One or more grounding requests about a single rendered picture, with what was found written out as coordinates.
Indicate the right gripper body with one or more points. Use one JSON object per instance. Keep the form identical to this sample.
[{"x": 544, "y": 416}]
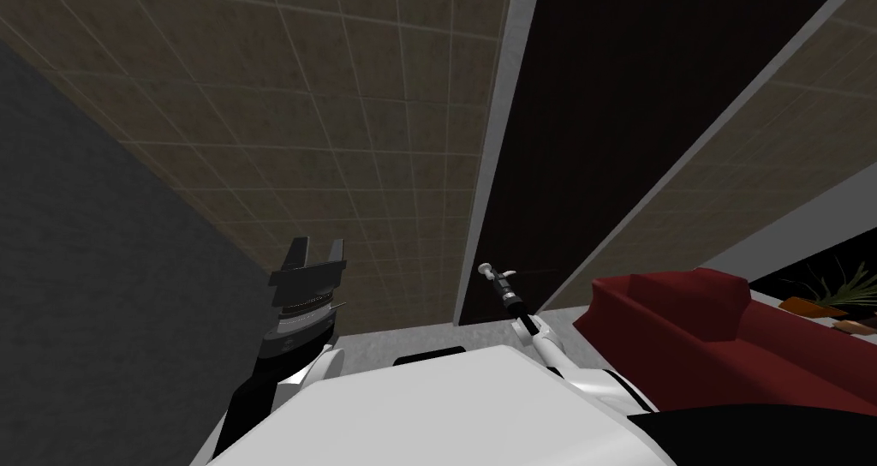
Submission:
[{"x": 507, "y": 292}]

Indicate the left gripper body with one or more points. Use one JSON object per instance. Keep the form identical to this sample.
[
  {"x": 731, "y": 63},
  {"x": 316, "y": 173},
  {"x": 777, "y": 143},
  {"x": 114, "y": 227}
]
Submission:
[{"x": 307, "y": 284}]

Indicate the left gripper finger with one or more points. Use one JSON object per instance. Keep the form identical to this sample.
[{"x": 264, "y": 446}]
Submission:
[
  {"x": 298, "y": 253},
  {"x": 335, "y": 251}
]

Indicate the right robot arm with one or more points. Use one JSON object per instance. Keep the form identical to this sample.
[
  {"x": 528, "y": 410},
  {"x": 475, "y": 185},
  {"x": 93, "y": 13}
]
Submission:
[{"x": 603, "y": 384}]

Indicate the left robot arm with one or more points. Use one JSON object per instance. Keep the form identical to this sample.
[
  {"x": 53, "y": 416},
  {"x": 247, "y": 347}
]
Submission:
[{"x": 296, "y": 337}]

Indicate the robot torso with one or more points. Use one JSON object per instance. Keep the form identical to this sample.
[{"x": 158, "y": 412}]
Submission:
[{"x": 445, "y": 418}]

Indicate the dark brown door leaf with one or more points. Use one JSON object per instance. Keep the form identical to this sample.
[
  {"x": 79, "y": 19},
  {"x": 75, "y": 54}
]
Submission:
[{"x": 616, "y": 144}]

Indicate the dark red sofa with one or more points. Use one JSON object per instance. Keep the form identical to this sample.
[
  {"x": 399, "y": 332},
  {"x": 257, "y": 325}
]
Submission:
[{"x": 685, "y": 342}]

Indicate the green plant in orange pot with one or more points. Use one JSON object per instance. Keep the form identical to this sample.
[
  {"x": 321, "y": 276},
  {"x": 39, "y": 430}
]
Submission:
[{"x": 822, "y": 300}]

